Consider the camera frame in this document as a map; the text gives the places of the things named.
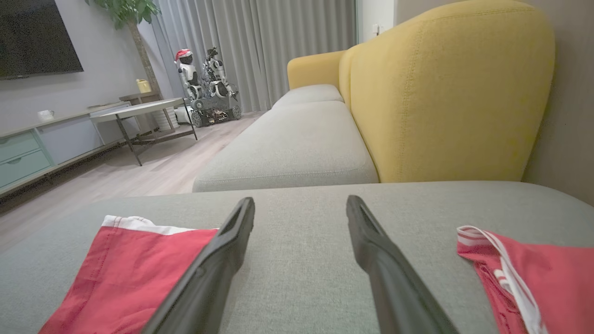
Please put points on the potted indoor tree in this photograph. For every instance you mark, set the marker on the potted indoor tree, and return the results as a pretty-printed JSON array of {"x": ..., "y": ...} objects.
[{"x": 127, "y": 11}]

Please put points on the grey curtain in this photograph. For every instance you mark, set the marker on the grey curtain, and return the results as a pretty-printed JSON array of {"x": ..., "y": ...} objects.
[{"x": 260, "y": 46}]

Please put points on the white cup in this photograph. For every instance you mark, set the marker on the white cup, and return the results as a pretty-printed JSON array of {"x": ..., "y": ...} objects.
[{"x": 45, "y": 115}]

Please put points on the pale green TV cabinet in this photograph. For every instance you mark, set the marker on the pale green TV cabinet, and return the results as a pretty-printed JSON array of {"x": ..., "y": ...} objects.
[{"x": 60, "y": 139}]

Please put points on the small grey sofa seat cushion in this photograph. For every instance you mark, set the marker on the small grey sofa seat cushion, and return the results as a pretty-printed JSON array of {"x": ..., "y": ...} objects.
[{"x": 308, "y": 95}]

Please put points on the white humanoid robot red hat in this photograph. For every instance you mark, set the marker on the white humanoid robot red hat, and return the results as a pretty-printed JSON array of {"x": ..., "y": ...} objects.
[{"x": 188, "y": 74}]

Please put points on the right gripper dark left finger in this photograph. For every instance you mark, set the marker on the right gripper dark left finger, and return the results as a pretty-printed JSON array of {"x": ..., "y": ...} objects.
[{"x": 209, "y": 287}]

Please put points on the small yellow container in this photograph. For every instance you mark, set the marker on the small yellow container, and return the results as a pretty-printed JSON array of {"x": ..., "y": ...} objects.
[{"x": 143, "y": 86}]

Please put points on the yellow sofa backrest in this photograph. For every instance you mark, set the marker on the yellow sofa backrest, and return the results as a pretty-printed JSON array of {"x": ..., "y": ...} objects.
[{"x": 455, "y": 93}]

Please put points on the wheeled robot platform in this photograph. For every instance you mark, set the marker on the wheeled robot platform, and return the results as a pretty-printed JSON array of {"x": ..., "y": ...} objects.
[{"x": 216, "y": 111}]

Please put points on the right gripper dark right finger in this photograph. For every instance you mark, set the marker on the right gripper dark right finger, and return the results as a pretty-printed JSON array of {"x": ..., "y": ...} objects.
[{"x": 399, "y": 297}]

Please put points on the red shorts white side stripe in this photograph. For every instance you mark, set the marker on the red shorts white side stripe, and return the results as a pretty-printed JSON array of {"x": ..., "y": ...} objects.
[{"x": 125, "y": 278}]

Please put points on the black wall television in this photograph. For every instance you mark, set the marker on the black wall television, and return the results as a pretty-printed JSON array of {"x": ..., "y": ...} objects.
[{"x": 32, "y": 37}]

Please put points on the yellow sofa armrest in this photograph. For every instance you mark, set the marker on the yellow sofa armrest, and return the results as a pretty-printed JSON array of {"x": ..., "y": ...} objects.
[{"x": 313, "y": 69}]

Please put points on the large grey sofa chaise cushion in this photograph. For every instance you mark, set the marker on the large grey sofa chaise cushion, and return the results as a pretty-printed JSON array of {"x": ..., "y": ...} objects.
[{"x": 301, "y": 260}]

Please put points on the grey table black legs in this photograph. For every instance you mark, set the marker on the grey table black legs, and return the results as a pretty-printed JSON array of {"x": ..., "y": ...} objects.
[{"x": 139, "y": 107}]

